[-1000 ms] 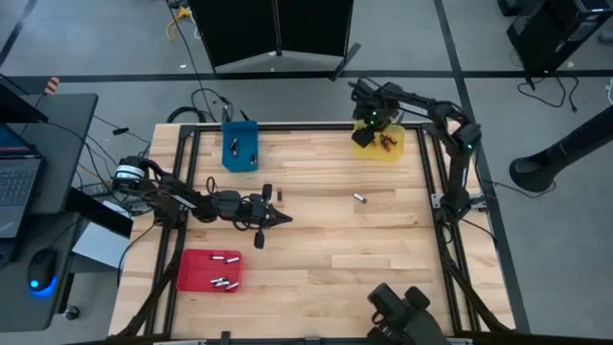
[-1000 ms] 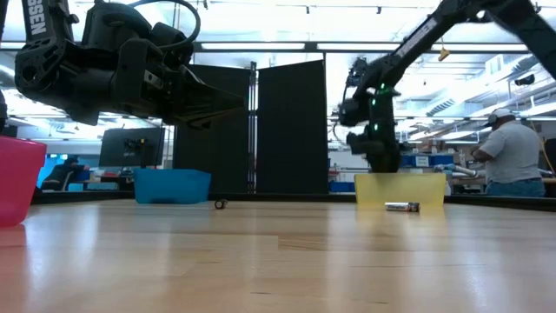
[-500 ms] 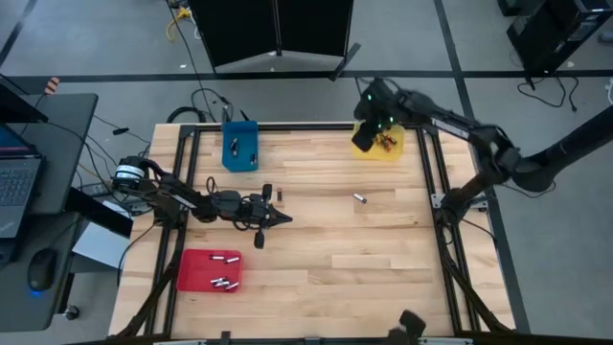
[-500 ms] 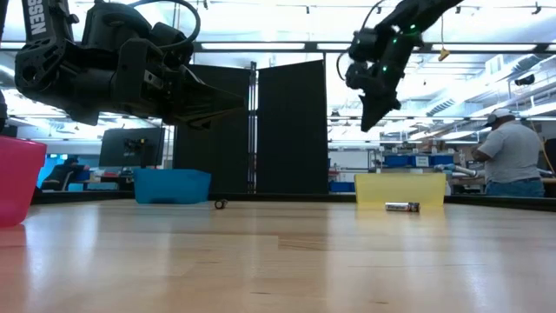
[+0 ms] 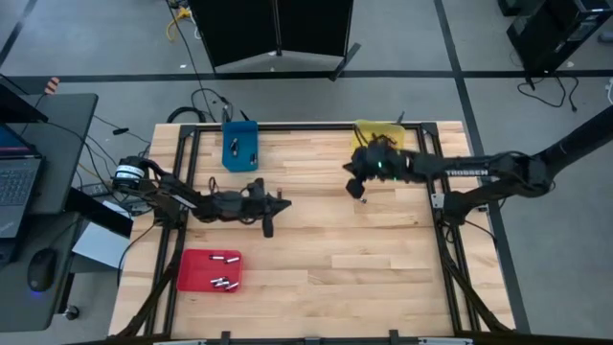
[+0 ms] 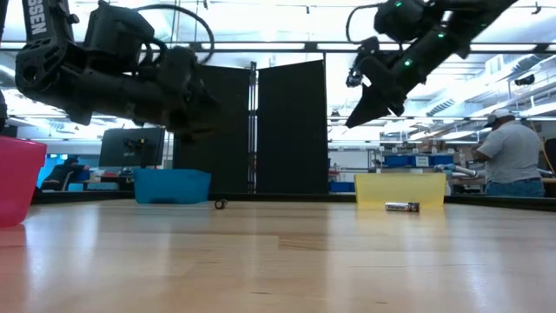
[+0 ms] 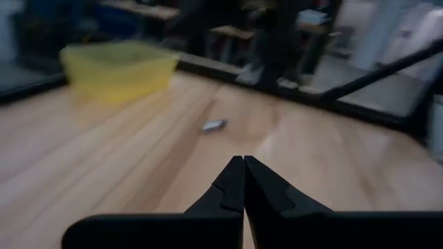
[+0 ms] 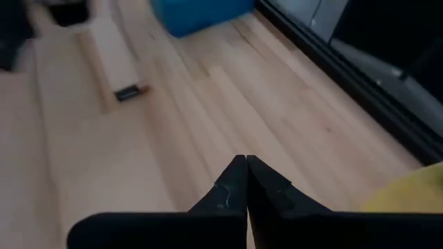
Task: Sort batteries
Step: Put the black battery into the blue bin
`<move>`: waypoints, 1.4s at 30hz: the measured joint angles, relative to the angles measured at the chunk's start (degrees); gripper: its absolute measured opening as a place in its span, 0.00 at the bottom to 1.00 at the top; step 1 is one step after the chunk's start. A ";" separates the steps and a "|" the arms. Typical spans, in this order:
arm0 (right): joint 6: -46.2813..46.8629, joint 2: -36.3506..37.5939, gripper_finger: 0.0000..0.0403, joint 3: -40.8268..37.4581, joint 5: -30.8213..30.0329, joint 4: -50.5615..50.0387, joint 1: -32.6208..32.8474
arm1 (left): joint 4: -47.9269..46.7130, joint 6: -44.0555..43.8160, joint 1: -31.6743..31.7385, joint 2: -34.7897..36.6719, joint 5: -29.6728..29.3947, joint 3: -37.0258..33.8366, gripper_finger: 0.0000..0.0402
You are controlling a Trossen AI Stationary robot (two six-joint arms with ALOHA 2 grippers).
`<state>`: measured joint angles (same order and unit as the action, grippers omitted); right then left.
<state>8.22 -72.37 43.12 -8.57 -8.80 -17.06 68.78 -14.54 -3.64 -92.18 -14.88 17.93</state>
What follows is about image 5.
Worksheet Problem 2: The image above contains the black computer mouse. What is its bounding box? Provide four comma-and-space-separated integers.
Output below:
27, 247, 58, 293

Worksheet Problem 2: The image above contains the thick black coiled cable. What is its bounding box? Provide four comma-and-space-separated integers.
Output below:
166, 105, 208, 125

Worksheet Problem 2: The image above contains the thin black looped cable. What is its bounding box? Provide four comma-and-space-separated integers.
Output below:
190, 87, 236, 124

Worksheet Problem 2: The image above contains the black flat screen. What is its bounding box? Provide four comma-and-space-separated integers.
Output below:
0, 74, 50, 125

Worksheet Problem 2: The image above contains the black equipment cabinet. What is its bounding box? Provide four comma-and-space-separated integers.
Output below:
497, 0, 613, 78

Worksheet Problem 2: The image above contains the red plastic bin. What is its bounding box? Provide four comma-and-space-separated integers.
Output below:
175, 247, 244, 294

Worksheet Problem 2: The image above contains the black metal table frame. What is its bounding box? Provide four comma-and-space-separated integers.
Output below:
114, 122, 516, 339

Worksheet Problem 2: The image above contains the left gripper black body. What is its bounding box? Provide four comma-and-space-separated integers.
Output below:
205, 177, 278, 225

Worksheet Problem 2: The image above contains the white paper sheet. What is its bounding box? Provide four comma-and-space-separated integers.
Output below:
71, 220, 131, 270

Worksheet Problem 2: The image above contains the yellow floor cable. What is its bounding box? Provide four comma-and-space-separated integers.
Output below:
165, 5, 193, 43

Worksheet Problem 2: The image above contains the yellow plastic bin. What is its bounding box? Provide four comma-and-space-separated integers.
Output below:
351, 119, 407, 154

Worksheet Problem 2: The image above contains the thin black floor cable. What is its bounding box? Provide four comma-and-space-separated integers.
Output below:
165, 0, 217, 124

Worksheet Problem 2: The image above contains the black power cable with plug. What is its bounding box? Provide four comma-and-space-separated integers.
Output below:
515, 74, 580, 114

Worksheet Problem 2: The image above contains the black power strip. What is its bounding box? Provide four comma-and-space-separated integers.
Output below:
79, 181, 114, 198

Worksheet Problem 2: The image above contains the black side desk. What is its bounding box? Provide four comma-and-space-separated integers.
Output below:
0, 93, 135, 334

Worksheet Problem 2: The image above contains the blue plastic bin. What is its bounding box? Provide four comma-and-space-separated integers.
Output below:
221, 120, 261, 173

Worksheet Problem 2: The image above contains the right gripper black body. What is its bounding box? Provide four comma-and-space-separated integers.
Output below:
352, 140, 417, 184

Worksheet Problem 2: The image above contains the black laptop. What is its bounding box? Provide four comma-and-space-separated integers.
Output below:
0, 122, 47, 241

